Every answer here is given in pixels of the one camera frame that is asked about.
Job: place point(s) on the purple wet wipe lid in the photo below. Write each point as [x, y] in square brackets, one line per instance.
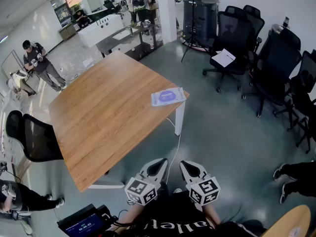
[166, 95]

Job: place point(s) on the white wet wipe pack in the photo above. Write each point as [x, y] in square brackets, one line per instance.
[179, 98]

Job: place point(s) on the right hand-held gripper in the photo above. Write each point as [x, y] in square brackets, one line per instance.
[205, 191]

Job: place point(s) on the person's white shoe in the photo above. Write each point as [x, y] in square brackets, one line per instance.
[177, 190]

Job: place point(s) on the person's black printed shirt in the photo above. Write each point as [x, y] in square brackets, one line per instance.
[172, 213]

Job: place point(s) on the person's right forearm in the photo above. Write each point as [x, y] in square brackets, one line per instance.
[211, 213]

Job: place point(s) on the white paper sheet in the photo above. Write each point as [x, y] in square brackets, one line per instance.
[223, 57]

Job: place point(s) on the black glass table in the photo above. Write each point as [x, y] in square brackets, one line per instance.
[118, 39]

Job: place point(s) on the black mesh office chair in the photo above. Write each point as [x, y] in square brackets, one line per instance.
[39, 142]

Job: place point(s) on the person's left forearm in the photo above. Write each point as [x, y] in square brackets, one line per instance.
[130, 213]

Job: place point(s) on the white legged robot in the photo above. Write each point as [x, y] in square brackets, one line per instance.
[18, 79]

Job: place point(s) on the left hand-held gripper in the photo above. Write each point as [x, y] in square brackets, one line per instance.
[142, 191]

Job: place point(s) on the black tripod stand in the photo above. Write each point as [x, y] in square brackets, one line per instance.
[192, 33]

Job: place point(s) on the white counter block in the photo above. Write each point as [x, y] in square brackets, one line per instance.
[98, 31]

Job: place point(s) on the black screen device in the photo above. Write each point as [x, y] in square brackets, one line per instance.
[81, 225]

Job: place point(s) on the white table leg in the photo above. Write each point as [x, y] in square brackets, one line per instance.
[179, 117]
[106, 186]

